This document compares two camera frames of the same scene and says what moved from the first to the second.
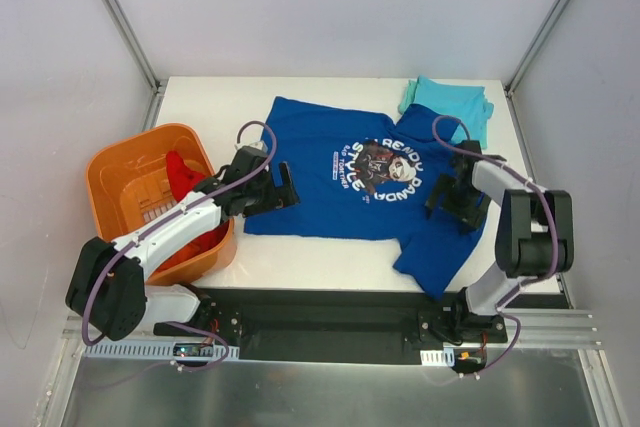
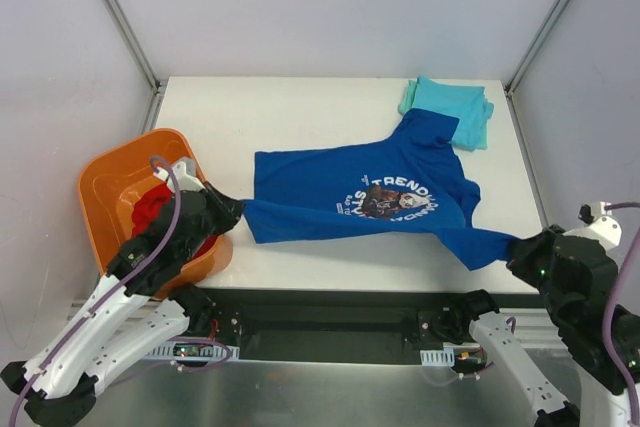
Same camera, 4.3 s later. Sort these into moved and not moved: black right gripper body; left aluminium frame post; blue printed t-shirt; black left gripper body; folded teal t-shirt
Moved: black right gripper body; black left gripper body; blue printed t-shirt
Not moved: left aluminium frame post; folded teal t-shirt
